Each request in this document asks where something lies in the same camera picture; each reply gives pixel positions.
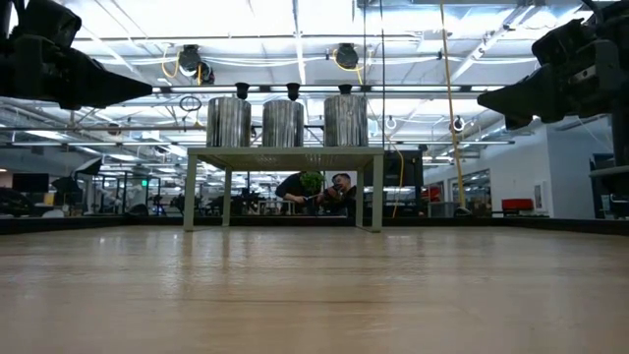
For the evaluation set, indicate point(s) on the thin black vertical pole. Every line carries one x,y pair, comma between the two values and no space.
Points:
383,49

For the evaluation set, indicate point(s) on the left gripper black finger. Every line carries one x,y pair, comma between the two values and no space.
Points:
103,88

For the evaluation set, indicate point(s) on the long ceiling light bar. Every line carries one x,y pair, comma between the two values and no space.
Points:
417,89

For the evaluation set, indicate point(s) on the black wall screen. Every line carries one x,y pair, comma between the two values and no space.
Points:
405,169

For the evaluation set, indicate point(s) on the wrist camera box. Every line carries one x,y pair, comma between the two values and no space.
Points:
565,41
51,22

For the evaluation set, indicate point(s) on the person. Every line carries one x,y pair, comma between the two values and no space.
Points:
290,189
344,194

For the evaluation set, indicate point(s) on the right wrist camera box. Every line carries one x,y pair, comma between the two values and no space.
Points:
565,41

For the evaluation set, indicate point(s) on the framed wall picture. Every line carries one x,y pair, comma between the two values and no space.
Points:
539,196

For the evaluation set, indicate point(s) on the large shiny metal canister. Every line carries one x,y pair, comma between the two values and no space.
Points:
283,125

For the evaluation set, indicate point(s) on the red seat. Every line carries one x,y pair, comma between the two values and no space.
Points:
517,204

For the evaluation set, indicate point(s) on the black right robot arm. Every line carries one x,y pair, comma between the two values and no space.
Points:
621,147

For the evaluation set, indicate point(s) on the silver ventilation duct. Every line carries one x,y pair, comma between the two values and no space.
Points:
501,129

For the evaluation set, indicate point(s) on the pale green perforated shelf riser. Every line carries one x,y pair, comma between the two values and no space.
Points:
285,157

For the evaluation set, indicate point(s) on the black table frame rail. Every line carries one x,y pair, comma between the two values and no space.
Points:
98,225

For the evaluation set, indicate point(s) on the metal jar candle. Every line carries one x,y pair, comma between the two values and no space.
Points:
345,123

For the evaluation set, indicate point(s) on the green potted plant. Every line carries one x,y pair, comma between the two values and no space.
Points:
312,181

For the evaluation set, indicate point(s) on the black computer monitor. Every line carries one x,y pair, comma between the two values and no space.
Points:
30,182

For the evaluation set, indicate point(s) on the black softbox light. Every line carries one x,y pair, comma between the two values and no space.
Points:
89,166

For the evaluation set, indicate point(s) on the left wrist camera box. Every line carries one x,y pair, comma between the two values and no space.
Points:
51,22

